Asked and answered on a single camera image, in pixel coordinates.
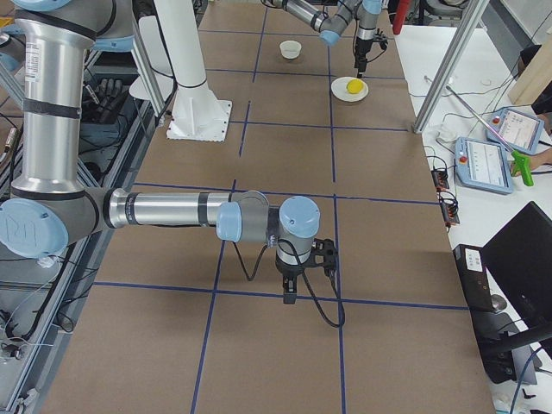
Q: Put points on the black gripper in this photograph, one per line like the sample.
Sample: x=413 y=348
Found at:
x=360 y=48
x=289 y=272

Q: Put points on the yellow lemon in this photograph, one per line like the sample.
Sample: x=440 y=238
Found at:
x=355 y=86

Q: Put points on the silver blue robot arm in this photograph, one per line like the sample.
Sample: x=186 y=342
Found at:
x=49 y=209
x=364 y=14

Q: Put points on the white round plate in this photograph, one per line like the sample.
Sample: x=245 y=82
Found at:
x=338 y=88

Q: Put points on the white bowl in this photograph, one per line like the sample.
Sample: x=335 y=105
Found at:
x=289 y=49

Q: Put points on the red fire extinguisher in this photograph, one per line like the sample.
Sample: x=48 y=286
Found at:
x=400 y=15

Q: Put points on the far orange black adapter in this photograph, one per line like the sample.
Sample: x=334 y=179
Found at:
x=440 y=176

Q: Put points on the orange black adapter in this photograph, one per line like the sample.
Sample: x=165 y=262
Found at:
x=440 y=176
x=449 y=208

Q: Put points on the near blue teach pendant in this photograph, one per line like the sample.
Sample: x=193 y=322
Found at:
x=482 y=165

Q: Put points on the blue teach pendant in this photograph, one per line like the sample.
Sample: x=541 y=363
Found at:
x=522 y=131
x=482 y=165

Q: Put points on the near orange black adapter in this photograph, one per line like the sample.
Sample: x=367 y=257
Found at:
x=449 y=208

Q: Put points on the far blue teach pendant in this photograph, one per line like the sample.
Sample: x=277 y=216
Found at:
x=522 y=131

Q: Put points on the black box on desk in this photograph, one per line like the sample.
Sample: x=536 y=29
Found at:
x=473 y=276

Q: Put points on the black laptop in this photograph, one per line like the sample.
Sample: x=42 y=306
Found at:
x=519 y=259

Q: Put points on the aluminium frame post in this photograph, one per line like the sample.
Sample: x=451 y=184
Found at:
x=463 y=33

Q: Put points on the white pedestal column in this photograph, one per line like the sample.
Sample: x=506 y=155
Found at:
x=171 y=70

